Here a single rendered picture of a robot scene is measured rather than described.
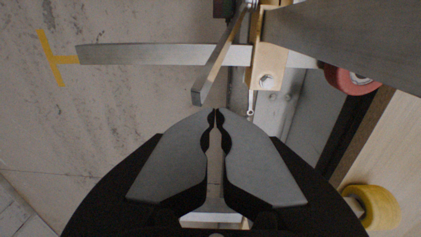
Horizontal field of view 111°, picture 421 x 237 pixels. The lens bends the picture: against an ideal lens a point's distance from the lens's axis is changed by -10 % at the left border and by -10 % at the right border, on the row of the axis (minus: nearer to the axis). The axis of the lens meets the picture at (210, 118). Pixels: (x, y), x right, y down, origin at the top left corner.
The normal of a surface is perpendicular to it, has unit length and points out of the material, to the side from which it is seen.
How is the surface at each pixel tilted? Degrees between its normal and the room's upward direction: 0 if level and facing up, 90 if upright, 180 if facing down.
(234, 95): 0
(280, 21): 90
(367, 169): 0
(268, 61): 0
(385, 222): 22
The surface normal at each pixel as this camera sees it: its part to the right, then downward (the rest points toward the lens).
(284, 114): -0.03, 0.50
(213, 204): 0.01, -0.87
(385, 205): 0.00, -0.52
